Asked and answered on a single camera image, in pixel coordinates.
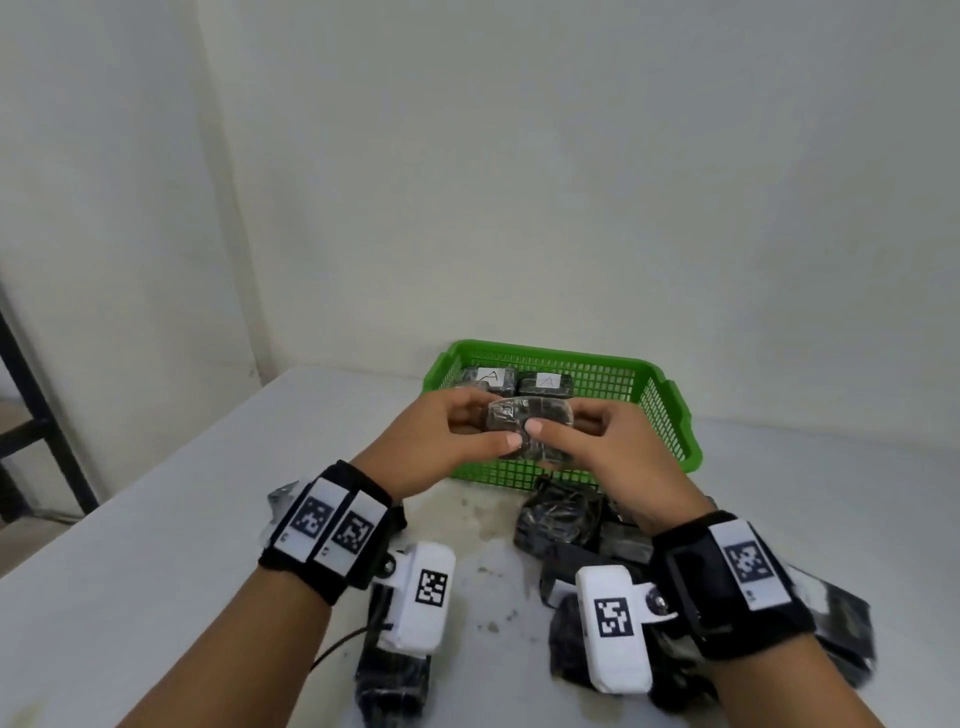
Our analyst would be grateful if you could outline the person's right hand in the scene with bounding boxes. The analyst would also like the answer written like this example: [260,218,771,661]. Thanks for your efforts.
[523,397,718,538]

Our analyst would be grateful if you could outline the person's left hand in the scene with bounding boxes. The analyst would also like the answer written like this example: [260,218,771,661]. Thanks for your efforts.
[350,385,526,506]

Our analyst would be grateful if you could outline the green plastic basket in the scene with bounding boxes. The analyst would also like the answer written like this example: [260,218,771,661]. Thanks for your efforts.
[422,338,704,493]

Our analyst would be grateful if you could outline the black packets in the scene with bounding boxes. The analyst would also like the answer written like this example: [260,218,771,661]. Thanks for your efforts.
[353,478,725,728]

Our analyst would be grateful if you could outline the person's right forearm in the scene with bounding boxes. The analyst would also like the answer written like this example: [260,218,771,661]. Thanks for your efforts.
[708,633,886,728]

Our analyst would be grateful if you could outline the person's left forearm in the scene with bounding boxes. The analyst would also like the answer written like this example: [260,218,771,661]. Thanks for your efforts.
[116,566,331,728]

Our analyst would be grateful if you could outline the black wristband with marker tags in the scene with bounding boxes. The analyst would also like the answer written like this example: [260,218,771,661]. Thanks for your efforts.
[258,459,406,607]
[648,509,817,663]

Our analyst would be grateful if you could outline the black cable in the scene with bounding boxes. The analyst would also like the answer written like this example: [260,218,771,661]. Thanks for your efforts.
[311,628,369,673]

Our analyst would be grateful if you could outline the dark wooden frame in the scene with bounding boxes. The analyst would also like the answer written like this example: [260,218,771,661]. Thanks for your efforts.
[0,303,101,526]

